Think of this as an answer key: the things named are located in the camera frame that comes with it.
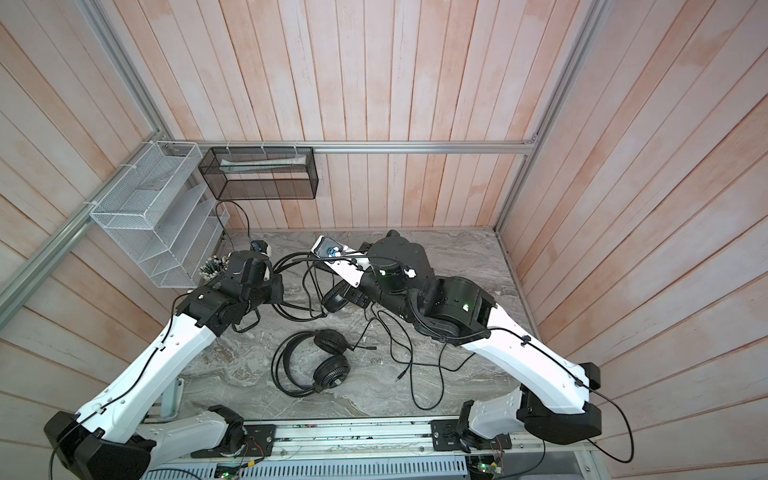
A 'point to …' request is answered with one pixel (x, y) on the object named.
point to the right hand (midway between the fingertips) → (342, 257)
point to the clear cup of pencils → (214, 267)
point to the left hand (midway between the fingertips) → (278, 287)
